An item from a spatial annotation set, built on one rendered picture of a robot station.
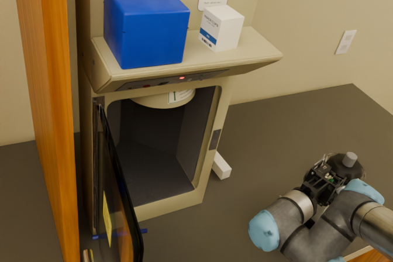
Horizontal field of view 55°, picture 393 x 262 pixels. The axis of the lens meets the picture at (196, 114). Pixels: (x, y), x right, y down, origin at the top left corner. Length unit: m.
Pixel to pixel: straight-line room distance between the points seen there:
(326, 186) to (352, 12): 0.95
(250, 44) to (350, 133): 0.98
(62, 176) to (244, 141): 0.80
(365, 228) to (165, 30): 0.49
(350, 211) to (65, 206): 0.54
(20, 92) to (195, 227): 0.64
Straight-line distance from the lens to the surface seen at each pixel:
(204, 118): 0.92
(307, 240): 0.82
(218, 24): 0.63
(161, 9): 0.54
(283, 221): 0.83
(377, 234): 0.74
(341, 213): 0.81
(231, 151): 1.31
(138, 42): 0.55
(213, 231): 1.08
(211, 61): 0.62
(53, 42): 0.54
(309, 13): 1.54
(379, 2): 1.81
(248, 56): 0.66
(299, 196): 0.89
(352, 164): 1.05
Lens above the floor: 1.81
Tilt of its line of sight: 38 degrees down
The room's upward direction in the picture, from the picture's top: 12 degrees clockwise
